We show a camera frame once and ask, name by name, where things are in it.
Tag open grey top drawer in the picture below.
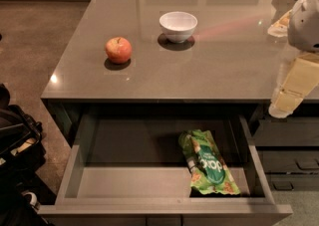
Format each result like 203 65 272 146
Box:
40 114 292 226

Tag green rice chip bag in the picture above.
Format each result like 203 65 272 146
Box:
178 129 240 195

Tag red apple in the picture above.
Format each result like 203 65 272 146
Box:
105 37 132 64

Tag grey counter cabinet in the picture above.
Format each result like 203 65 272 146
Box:
42 0 318 146

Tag dark lower drawers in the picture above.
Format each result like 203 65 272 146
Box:
249 104 319 191

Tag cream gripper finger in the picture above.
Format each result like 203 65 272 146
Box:
268 53 319 118

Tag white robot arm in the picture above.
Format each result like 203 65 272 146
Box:
268 0 319 118

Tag white bowl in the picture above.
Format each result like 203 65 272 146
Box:
159 11 197 43

